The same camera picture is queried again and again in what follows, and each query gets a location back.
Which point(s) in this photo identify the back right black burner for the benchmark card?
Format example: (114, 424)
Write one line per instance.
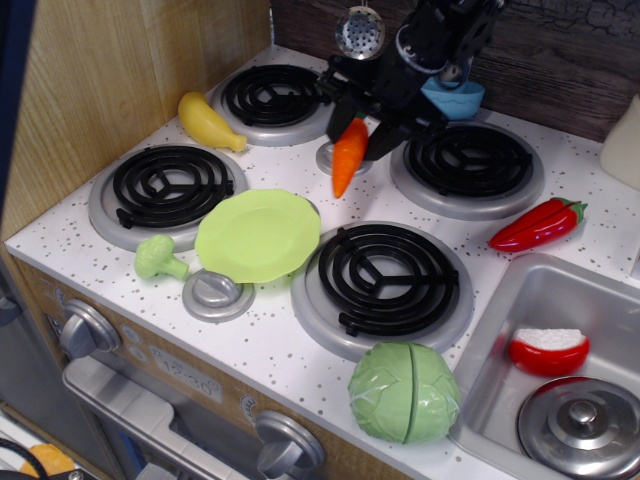
(469, 171)

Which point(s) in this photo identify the red white toy cheese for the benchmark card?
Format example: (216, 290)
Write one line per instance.
(549, 352)

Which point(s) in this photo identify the light green plastic plate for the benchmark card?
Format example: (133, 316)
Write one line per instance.
(258, 236)

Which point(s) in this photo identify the silver pot lid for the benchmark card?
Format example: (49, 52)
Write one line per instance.
(581, 427)

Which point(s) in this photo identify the silver front stovetop knob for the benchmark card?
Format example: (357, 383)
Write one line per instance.
(215, 298)

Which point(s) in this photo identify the blue plastic bowl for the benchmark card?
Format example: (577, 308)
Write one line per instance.
(457, 101)

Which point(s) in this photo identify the silver perforated ladle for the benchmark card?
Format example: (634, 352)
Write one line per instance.
(360, 32)

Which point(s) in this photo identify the oven clock display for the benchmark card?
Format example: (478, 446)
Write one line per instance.
(187, 374)

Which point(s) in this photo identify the silver oven door handle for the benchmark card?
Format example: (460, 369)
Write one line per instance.
(142, 415)

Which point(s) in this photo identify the silver right oven knob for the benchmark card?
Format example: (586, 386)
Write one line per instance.
(289, 450)

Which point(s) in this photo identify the red toy chili pepper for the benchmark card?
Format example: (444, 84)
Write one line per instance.
(545, 223)

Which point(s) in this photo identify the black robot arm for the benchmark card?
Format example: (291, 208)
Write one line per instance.
(462, 28)

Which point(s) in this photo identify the orange toy carrot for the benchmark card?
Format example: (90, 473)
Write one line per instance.
(348, 154)

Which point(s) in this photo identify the silver left oven knob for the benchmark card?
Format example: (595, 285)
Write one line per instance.
(86, 331)

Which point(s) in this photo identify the black burner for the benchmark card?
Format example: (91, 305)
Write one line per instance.
(274, 105)
(372, 282)
(469, 171)
(166, 189)

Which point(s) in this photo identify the green toy broccoli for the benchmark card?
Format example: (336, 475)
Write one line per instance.
(155, 256)

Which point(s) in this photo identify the yellow toy banana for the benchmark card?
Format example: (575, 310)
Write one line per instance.
(204, 125)

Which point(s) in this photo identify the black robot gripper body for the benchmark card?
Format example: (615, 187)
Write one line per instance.
(390, 85)

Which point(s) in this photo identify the green toy cabbage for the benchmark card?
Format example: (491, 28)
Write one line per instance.
(404, 392)

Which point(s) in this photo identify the front right black burner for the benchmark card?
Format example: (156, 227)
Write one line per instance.
(372, 282)

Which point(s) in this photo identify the yellow object bottom left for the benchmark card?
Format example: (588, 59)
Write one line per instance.
(53, 460)

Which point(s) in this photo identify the front left black burner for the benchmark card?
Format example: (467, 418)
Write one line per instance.
(166, 189)

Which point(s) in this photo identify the silver toy sink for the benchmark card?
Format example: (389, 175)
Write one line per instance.
(537, 291)

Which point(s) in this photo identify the silver stovetop knob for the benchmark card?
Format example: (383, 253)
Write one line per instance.
(324, 160)
(215, 298)

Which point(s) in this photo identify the silver centre stovetop knob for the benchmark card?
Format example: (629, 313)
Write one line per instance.
(324, 160)

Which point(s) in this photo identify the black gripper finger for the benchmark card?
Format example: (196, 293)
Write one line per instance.
(387, 136)
(346, 108)

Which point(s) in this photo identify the silver oven knob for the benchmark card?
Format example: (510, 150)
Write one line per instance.
(289, 450)
(86, 331)

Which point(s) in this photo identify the back left black burner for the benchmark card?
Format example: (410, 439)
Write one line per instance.
(274, 105)

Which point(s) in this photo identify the cream white container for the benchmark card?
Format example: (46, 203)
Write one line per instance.
(619, 156)

